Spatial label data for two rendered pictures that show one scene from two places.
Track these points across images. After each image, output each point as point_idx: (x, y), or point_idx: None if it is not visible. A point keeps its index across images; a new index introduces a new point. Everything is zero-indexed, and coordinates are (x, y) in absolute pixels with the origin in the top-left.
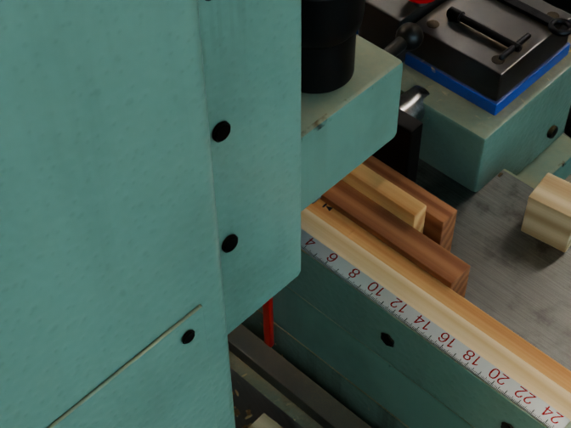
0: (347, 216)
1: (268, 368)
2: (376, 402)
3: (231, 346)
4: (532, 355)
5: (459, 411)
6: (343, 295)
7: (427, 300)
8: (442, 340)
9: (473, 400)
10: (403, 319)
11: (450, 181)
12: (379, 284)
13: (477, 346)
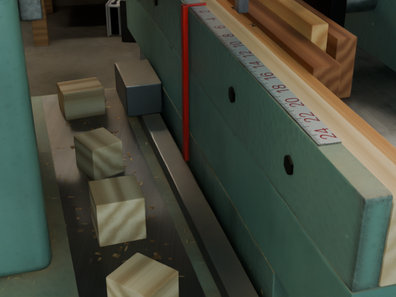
0: (263, 31)
1: (172, 170)
2: (228, 197)
3: (158, 155)
4: (352, 120)
5: (264, 165)
6: (215, 58)
7: (278, 63)
8: (263, 75)
9: (271, 138)
10: (241, 59)
11: (387, 68)
12: (241, 43)
13: (297, 92)
